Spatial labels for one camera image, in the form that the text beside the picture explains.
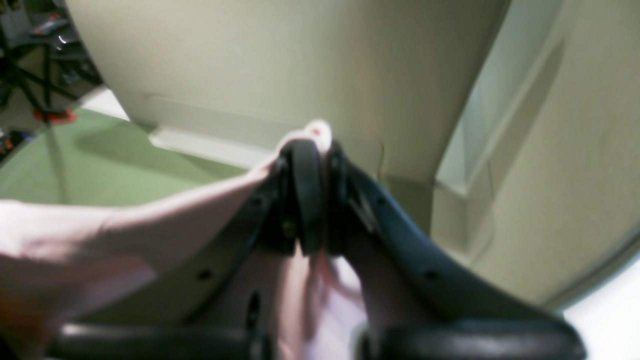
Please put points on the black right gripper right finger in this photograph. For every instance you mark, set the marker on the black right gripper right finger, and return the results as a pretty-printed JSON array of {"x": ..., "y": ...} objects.
[{"x": 420, "y": 303}]

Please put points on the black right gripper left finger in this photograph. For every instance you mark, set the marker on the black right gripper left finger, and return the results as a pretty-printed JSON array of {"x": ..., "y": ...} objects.
[{"x": 217, "y": 306}]

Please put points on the pink t-shirt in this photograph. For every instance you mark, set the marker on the pink t-shirt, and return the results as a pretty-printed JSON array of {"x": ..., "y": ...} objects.
[{"x": 60, "y": 262}]

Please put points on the green table cloth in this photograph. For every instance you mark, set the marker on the green table cloth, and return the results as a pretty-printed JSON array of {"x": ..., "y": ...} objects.
[{"x": 102, "y": 161}]

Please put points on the red side clamp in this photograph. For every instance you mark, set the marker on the red side clamp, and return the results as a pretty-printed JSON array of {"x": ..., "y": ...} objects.
[{"x": 60, "y": 117}]

